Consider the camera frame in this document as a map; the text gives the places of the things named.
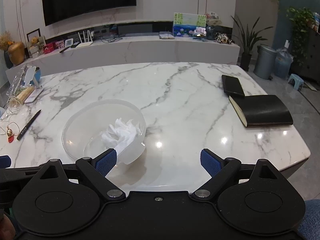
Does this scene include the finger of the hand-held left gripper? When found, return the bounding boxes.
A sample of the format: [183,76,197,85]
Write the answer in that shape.
[0,155,12,168]

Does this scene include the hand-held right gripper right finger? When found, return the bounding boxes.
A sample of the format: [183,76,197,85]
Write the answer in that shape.
[191,148,282,202]

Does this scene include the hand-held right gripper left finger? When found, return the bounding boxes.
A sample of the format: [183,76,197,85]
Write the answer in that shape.
[37,148,127,202]

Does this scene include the white cloth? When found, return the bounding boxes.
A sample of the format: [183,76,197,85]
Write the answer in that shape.
[101,117,141,156]

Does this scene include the clear plastic bowl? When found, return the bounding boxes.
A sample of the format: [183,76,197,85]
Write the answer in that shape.
[62,99,147,165]

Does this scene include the red and gold charm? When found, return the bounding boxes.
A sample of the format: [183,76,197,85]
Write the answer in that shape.
[0,122,19,143]

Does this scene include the black pen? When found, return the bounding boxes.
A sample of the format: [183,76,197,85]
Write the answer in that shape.
[16,109,42,141]

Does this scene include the light wooden block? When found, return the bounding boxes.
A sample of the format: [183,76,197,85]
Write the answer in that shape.
[14,87,32,103]

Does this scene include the large black notebook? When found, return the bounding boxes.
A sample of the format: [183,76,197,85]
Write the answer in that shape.
[228,95,294,128]

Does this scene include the clear plastic container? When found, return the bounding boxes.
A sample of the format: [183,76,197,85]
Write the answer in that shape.
[9,64,28,97]

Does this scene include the white phone stand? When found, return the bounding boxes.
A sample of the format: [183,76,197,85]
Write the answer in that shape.
[24,66,43,89]

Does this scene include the gold vase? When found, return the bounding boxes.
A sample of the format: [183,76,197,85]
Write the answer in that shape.
[7,42,26,65]

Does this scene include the long-leaf potted plant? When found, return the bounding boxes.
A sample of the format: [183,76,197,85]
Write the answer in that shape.
[230,14,273,72]

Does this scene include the person's leg in jeans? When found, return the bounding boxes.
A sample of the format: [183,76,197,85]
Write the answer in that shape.
[297,199,320,240]

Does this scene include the grey trash bin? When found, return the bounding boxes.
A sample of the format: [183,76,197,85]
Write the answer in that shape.
[253,44,278,79]

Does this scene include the light blue stool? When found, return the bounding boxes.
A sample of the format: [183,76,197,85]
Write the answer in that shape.
[287,73,305,91]

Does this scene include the stuffed toy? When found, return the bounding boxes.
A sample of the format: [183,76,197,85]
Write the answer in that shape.
[29,37,46,57]

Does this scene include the red box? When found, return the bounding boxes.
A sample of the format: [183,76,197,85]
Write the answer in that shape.
[43,42,56,55]

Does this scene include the white router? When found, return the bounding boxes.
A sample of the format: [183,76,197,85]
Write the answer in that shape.
[75,30,94,49]

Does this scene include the dried flowers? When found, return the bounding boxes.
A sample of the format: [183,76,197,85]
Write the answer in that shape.
[0,31,13,51]

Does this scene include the clear water jug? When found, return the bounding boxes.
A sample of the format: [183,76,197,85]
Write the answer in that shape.
[275,47,294,79]

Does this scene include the black and white toy figures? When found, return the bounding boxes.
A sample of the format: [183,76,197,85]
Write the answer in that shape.
[214,32,235,45]

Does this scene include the glass jar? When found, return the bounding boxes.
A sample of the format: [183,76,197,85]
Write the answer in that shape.
[206,25,217,41]

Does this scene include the lotus pond painting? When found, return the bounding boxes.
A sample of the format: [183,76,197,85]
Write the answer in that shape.
[173,12,207,38]

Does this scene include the round hand fan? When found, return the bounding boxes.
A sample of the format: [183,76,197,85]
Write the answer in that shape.
[204,12,222,26]

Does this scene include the dark cabinet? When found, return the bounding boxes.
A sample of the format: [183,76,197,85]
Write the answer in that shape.
[299,26,320,84]

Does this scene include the leafy green plant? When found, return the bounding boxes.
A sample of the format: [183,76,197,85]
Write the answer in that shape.
[286,6,316,67]

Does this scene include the black television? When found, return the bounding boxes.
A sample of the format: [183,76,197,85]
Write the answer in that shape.
[41,0,137,27]

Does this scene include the white cable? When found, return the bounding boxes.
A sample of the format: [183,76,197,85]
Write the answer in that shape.
[0,97,22,123]

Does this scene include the black cables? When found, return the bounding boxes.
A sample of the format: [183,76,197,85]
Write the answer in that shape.
[100,35,123,43]

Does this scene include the black picture frame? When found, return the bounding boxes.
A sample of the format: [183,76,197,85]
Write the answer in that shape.
[26,28,41,46]

